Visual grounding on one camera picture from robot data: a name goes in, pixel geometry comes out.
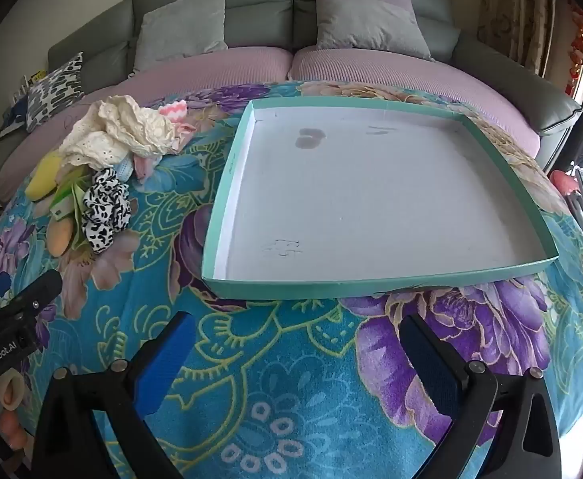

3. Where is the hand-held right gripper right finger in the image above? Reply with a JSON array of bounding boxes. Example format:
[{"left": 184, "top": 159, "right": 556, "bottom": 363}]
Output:
[{"left": 399, "top": 314, "right": 564, "bottom": 479}]

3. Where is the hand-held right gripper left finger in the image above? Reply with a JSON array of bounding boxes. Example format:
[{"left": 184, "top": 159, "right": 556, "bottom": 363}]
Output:
[{"left": 31, "top": 311, "right": 198, "bottom": 479}]

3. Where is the green tissue packet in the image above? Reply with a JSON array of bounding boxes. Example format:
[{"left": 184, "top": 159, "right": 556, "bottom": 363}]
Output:
[{"left": 49, "top": 180, "right": 80, "bottom": 221}]

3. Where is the leopard print scrunchie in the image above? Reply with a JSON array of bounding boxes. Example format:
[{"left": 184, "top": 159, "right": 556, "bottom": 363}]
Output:
[{"left": 82, "top": 168, "right": 133, "bottom": 253}]

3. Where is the yellow sponge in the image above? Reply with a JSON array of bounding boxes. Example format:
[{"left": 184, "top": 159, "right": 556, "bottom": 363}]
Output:
[{"left": 24, "top": 153, "right": 63, "bottom": 202}]

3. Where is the pink ruffled cloth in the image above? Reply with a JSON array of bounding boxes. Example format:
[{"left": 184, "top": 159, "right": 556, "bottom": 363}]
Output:
[{"left": 132, "top": 122, "right": 197, "bottom": 183}]

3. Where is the teal shallow cardboard box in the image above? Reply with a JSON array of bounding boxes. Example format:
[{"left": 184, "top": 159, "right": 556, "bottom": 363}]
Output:
[{"left": 202, "top": 97, "right": 559, "bottom": 300}]

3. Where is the cream lace cloth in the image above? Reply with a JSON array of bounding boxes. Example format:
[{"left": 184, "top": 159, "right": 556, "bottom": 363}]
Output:
[{"left": 61, "top": 95, "right": 182, "bottom": 170}]

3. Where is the pink fluffy cloth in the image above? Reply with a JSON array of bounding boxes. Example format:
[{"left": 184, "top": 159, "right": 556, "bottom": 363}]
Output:
[{"left": 158, "top": 101, "right": 190, "bottom": 123}]

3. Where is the person's left hand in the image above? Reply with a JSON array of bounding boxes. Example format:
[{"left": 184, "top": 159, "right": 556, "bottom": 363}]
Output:
[{"left": 0, "top": 376, "right": 30, "bottom": 452}]

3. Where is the floral blanket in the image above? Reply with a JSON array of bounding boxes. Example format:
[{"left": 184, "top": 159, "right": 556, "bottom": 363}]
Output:
[{"left": 0, "top": 80, "right": 583, "bottom": 479}]

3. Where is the blue book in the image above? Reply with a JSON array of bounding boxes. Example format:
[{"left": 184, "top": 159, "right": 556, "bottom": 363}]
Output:
[{"left": 0, "top": 102, "right": 28, "bottom": 139}]

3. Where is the black and white patterned pillow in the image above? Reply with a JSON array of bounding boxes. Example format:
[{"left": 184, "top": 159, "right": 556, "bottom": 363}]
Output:
[{"left": 24, "top": 52, "right": 85, "bottom": 133}]

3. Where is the red stool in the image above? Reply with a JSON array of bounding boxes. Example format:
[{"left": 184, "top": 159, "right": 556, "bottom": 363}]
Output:
[{"left": 549, "top": 170, "right": 582, "bottom": 198}]

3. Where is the plain grey pillow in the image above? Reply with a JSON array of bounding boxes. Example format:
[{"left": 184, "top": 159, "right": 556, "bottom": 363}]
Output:
[{"left": 129, "top": 0, "right": 229, "bottom": 78}]

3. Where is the grey and lilac pillow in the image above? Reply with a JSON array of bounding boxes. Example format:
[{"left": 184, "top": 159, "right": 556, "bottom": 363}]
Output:
[{"left": 310, "top": 0, "right": 433, "bottom": 62}]

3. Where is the grey sofa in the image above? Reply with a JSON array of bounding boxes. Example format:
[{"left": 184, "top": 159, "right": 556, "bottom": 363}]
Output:
[{"left": 47, "top": 0, "right": 583, "bottom": 173}]

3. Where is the red hanging decoration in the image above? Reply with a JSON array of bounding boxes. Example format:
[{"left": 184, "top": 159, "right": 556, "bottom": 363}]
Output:
[{"left": 563, "top": 2, "right": 583, "bottom": 95}]

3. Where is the patterned curtain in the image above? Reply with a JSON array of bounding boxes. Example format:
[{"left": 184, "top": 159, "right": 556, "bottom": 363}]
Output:
[{"left": 476, "top": 0, "right": 556, "bottom": 78}]

